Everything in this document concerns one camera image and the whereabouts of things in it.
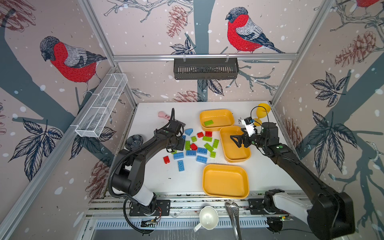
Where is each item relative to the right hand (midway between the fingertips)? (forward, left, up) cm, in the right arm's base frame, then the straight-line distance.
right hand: (236, 133), depth 81 cm
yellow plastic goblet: (+21, -20, -3) cm, 29 cm away
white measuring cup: (-38, +15, -17) cm, 44 cm away
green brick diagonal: (+1, +15, -17) cm, 23 cm away
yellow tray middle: (-3, 0, -17) cm, 18 cm away
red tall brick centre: (0, +25, -16) cm, 30 cm away
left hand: (-2, +34, -11) cm, 36 cm away
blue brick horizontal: (-6, +34, -17) cm, 38 cm away
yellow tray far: (+27, +6, -18) cm, 33 cm away
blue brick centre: (-4, +26, -17) cm, 31 cm away
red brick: (-9, +41, -16) cm, 45 cm away
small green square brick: (+7, +25, -17) cm, 31 cm away
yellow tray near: (-20, +5, -18) cm, 27 cm away
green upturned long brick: (+2, +29, -17) cm, 34 cm away
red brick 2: (+10, +21, -16) cm, 28 cm away
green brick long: (+21, +15, -16) cm, 30 cm away
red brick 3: (+11, +15, -17) cm, 25 cm away
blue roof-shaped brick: (+11, +29, -14) cm, 34 cm away
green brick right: (+4, +10, -18) cm, 21 cm away
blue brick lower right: (-8, +19, -17) cm, 27 cm away
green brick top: (+8, +16, -18) cm, 25 cm away
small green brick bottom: (-4, +12, -18) cm, 22 cm away
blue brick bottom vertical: (-12, +32, -17) cm, 38 cm away
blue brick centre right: (-2, +19, -16) cm, 25 cm away
